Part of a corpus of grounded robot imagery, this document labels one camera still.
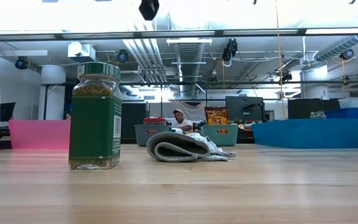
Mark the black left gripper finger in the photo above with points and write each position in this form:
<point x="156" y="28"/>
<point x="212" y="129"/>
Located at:
<point x="148" y="9"/>

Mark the orange taco seasoning packet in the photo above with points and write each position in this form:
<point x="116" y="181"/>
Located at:
<point x="216" y="115"/>

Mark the green lid spice jar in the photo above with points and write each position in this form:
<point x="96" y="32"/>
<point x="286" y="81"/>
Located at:
<point x="95" y="124"/>

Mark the white ceiling unit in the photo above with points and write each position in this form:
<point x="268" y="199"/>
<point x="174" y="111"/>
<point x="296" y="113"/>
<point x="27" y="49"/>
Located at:
<point x="81" y="51"/>

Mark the gray hanging cloth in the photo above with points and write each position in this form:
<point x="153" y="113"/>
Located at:
<point x="194" y="109"/>

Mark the tall black cabinet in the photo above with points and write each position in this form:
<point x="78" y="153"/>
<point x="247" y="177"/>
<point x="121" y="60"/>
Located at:
<point x="132" y="121"/>

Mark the person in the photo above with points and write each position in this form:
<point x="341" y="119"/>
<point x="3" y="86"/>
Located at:
<point x="182" y="123"/>

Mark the black bag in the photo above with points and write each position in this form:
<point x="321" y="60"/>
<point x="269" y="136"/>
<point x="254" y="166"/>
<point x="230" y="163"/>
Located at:
<point x="197" y="127"/>

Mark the dark teal plastic bin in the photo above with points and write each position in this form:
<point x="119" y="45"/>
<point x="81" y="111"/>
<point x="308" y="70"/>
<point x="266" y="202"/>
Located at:
<point x="160" y="137"/>

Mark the black computer monitor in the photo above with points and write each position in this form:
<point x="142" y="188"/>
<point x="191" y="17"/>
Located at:
<point x="5" y="112"/>
<point x="244" y="109"/>

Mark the folded gray towel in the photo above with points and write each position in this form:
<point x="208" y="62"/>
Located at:
<point x="179" y="146"/>

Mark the light teal plastic bin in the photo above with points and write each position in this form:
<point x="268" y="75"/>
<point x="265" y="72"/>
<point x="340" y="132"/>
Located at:
<point x="225" y="138"/>

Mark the pink red plastic tray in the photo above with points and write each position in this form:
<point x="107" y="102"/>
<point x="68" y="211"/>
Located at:
<point x="39" y="133"/>

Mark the black partition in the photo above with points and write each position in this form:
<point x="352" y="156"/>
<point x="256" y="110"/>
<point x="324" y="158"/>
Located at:
<point x="309" y="107"/>

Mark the blue plastic tray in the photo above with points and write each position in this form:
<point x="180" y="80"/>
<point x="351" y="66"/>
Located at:
<point x="306" y="132"/>

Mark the blue storage bin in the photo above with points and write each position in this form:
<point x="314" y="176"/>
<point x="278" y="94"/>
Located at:
<point x="345" y="112"/>

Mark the clear plastic bin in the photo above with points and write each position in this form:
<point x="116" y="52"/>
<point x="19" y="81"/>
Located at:
<point x="351" y="102"/>

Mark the black ceiling camera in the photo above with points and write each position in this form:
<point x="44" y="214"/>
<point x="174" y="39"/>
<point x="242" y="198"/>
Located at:
<point x="230" y="49"/>
<point x="346" y="54"/>
<point x="122" y="56"/>
<point x="22" y="63"/>

